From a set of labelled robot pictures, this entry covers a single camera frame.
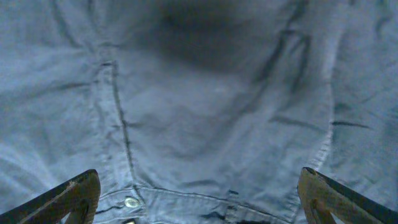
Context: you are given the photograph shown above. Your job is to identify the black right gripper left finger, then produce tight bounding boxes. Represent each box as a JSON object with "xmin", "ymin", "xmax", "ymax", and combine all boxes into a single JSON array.
[{"xmin": 1, "ymin": 169, "xmax": 101, "ymax": 224}]

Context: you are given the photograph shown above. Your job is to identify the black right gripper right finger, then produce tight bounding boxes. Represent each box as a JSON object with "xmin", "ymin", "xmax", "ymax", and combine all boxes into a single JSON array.
[{"xmin": 297, "ymin": 167, "xmax": 397, "ymax": 224}]

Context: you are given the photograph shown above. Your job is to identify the dark blue denim shorts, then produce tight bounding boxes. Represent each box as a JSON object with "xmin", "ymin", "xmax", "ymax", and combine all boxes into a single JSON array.
[{"xmin": 1, "ymin": 0, "xmax": 397, "ymax": 223}]

